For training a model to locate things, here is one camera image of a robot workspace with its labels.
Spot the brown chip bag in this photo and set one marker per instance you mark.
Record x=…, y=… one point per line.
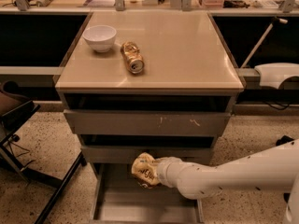
x=144, y=170

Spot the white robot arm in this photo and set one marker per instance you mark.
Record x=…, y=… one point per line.
x=274, y=168

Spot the grey drawer cabinet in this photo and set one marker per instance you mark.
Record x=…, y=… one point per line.
x=187, y=69

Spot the grey top drawer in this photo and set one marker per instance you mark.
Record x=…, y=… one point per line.
x=146, y=123

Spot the grey drawer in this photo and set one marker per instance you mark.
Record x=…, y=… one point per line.
x=118, y=154
x=120, y=200
x=146, y=123

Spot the grey middle drawer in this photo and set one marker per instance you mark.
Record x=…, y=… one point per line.
x=118, y=154

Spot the grey bottom drawer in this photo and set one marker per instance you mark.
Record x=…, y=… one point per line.
x=120, y=200

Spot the crushed gold soda can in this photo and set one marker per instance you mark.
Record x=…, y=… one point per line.
x=133, y=59

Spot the white ceramic bowl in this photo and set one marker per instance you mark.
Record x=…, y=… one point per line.
x=100, y=38

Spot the white curved chair armrest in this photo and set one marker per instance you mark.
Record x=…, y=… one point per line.
x=274, y=74

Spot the black office chair base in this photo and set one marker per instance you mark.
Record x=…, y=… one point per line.
x=284, y=140

